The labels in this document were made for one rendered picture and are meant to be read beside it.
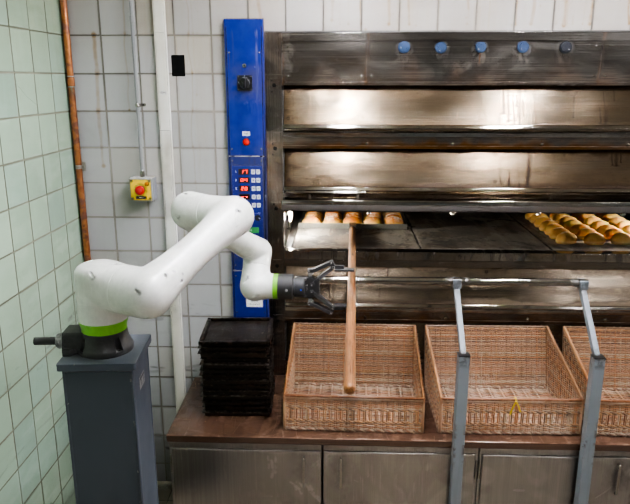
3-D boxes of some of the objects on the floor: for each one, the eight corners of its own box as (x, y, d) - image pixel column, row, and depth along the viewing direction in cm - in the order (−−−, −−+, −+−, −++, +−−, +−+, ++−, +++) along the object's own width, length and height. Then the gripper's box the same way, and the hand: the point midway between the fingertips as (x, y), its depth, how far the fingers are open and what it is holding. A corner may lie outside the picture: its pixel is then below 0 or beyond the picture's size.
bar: (276, 530, 289) (271, 273, 259) (569, 537, 284) (599, 277, 254) (268, 582, 259) (262, 299, 229) (596, 592, 254) (634, 304, 224)
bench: (201, 482, 323) (196, 373, 309) (705, 494, 314) (724, 382, 299) (173, 563, 269) (165, 436, 254) (780, 581, 260) (809, 450, 245)
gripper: (294, 250, 239) (354, 251, 238) (295, 315, 245) (353, 316, 244) (293, 256, 231) (354, 257, 230) (293, 322, 238) (353, 324, 237)
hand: (350, 287), depth 237 cm, fingers open, 13 cm apart
